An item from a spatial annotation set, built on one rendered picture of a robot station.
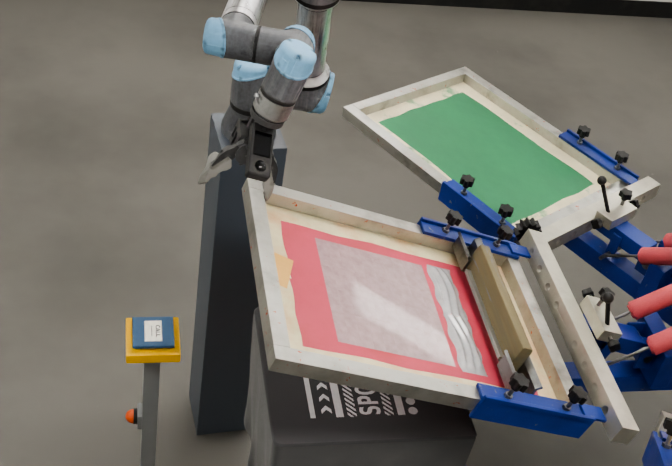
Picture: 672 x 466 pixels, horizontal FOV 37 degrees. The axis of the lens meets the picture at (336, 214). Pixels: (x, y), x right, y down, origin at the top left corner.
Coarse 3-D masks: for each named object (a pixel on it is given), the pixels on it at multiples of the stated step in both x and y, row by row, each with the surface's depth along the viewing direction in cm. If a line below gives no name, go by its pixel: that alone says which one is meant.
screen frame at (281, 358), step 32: (256, 192) 237; (288, 192) 243; (256, 224) 227; (352, 224) 250; (384, 224) 252; (416, 224) 259; (256, 256) 221; (256, 288) 216; (512, 288) 261; (544, 320) 251; (288, 352) 199; (544, 352) 243; (352, 384) 205; (384, 384) 207; (416, 384) 210; (448, 384) 214
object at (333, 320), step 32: (320, 288) 226; (320, 320) 217; (352, 320) 222; (384, 320) 227; (416, 320) 233; (352, 352) 214; (384, 352) 219; (416, 352) 224; (448, 352) 229; (480, 352) 235
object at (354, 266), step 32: (288, 224) 239; (288, 256) 229; (320, 256) 235; (352, 256) 241; (384, 256) 247; (416, 256) 254; (352, 288) 231; (384, 288) 237; (416, 288) 243; (480, 320) 245
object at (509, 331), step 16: (480, 256) 250; (480, 272) 248; (496, 272) 244; (480, 288) 246; (496, 288) 240; (496, 304) 239; (512, 304) 237; (496, 320) 237; (512, 320) 232; (496, 336) 235; (512, 336) 230; (512, 352) 228; (528, 352) 226
